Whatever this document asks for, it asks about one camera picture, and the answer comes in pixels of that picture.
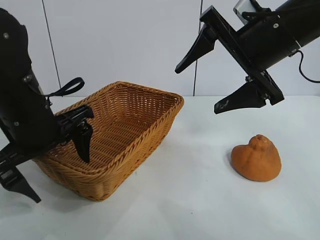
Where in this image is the black looped strap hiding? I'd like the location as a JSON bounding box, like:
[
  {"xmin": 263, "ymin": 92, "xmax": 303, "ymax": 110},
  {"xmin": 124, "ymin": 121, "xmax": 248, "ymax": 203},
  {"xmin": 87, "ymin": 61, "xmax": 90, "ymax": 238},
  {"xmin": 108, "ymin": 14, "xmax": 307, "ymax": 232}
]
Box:
[{"xmin": 42, "ymin": 76, "xmax": 85, "ymax": 99}]

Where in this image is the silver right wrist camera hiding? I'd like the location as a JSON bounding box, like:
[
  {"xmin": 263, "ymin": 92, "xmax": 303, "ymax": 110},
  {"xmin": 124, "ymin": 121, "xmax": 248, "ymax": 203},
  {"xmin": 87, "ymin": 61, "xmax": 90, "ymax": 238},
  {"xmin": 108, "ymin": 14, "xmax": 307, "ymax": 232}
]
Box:
[{"xmin": 232, "ymin": 0, "xmax": 260, "ymax": 26}]

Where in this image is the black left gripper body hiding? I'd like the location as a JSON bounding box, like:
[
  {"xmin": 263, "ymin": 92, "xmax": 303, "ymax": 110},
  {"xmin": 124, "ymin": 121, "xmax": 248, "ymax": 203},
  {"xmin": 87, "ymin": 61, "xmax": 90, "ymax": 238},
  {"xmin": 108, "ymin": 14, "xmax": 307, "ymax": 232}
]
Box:
[{"xmin": 0, "ymin": 74, "xmax": 95, "ymax": 188}]

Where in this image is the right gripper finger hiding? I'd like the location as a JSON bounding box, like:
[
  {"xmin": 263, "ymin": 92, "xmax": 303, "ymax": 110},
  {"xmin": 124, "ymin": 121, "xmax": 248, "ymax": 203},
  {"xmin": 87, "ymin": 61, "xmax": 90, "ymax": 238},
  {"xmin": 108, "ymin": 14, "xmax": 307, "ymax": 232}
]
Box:
[
  {"xmin": 213, "ymin": 81, "xmax": 271, "ymax": 115},
  {"xmin": 174, "ymin": 26, "xmax": 217, "ymax": 75}
]

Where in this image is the black thin cable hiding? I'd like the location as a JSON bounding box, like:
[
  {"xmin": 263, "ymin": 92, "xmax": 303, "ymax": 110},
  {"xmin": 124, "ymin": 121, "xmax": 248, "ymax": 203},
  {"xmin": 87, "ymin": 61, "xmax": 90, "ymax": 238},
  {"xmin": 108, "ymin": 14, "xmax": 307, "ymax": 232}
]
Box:
[{"xmin": 291, "ymin": 49, "xmax": 320, "ymax": 84}]

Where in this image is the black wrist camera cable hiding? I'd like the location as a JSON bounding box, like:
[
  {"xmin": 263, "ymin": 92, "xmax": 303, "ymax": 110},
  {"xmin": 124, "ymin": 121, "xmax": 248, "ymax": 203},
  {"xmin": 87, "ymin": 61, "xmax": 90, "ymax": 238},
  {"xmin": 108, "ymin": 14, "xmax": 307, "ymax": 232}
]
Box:
[{"xmin": 243, "ymin": 0, "xmax": 280, "ymax": 20}]

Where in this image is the orange citrus fruit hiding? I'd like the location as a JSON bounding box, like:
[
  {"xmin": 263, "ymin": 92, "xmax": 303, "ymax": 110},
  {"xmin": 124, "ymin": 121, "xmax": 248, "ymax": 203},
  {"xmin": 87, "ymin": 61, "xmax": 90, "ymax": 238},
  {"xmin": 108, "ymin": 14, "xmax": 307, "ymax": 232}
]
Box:
[{"xmin": 230, "ymin": 133, "xmax": 283, "ymax": 182}]

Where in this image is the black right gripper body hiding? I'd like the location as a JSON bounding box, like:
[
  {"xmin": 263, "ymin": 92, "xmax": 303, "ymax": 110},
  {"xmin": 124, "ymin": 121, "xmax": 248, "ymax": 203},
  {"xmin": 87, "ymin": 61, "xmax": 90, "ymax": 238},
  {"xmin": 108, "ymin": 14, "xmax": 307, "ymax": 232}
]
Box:
[{"xmin": 199, "ymin": 6, "xmax": 302, "ymax": 106}]

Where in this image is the brown woven wicker basket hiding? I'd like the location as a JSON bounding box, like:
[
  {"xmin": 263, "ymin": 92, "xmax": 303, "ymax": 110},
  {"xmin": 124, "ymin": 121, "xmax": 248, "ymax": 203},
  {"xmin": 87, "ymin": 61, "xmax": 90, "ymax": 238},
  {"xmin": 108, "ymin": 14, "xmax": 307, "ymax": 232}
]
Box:
[{"xmin": 32, "ymin": 80, "xmax": 185, "ymax": 202}]

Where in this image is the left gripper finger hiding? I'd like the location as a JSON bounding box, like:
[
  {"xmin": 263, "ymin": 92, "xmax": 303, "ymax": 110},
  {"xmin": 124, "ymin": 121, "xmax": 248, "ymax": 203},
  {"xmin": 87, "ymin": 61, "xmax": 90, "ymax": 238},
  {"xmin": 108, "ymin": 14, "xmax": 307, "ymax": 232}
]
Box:
[
  {"xmin": 71, "ymin": 120, "xmax": 93, "ymax": 164},
  {"xmin": 1, "ymin": 166, "xmax": 42, "ymax": 204}
]

